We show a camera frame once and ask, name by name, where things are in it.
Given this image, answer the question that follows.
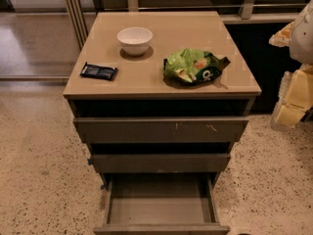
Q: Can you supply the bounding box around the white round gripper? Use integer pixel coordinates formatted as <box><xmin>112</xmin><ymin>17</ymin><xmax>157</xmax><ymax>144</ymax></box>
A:
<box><xmin>269</xmin><ymin>0</ymin><xmax>313</xmax><ymax>126</ymax></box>

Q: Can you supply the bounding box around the green rice chip bag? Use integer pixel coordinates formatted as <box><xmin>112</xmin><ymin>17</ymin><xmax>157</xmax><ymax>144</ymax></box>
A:
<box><xmin>163</xmin><ymin>48</ymin><xmax>231</xmax><ymax>84</ymax></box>

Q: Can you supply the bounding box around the tan drawer cabinet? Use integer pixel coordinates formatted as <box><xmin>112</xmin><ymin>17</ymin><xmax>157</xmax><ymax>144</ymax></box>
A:
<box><xmin>63</xmin><ymin>11</ymin><xmax>262</xmax><ymax>188</ymax></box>

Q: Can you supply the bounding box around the middle grey drawer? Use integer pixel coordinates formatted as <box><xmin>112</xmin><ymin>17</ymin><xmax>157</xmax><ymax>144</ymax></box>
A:
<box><xmin>91</xmin><ymin>154</ymin><xmax>231</xmax><ymax>173</ymax></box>

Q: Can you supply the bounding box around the top grey drawer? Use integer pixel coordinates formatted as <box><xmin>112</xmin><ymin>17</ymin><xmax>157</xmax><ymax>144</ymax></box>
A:
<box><xmin>73</xmin><ymin>117</ymin><xmax>248</xmax><ymax>144</ymax></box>

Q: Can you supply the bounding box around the open bottom grey drawer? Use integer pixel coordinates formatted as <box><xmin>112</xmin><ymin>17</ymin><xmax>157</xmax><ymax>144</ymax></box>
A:
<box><xmin>94</xmin><ymin>173</ymin><xmax>230</xmax><ymax>235</ymax></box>

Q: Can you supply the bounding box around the white ceramic bowl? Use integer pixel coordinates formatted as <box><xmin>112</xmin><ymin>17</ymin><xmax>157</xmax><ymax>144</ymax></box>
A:
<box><xmin>117</xmin><ymin>27</ymin><xmax>153</xmax><ymax>56</ymax></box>

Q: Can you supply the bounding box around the black snack bar wrapper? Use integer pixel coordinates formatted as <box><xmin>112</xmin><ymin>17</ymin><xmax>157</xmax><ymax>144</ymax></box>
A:
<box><xmin>80</xmin><ymin>63</ymin><xmax>118</xmax><ymax>81</ymax></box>

